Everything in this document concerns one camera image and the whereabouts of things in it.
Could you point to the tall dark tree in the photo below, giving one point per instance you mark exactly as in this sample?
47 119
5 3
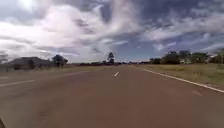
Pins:
110 57

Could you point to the white dashed centre line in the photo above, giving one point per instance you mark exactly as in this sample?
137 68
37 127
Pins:
116 73

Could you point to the low building with pitched roof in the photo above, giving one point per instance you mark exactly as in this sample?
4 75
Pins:
30 62

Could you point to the row of trees and buildings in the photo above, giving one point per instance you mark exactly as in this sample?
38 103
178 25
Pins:
186 58

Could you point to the dark round tree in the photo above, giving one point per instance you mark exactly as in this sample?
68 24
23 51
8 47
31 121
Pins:
59 60

